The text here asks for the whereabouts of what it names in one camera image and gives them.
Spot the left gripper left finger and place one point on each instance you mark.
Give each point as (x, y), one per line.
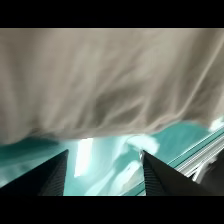
(46, 178)

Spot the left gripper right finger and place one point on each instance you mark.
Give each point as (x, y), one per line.
(163, 180)

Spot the taupe garment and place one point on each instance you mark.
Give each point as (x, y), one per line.
(100, 76)

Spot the silver frame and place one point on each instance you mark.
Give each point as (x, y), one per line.
(200, 156)

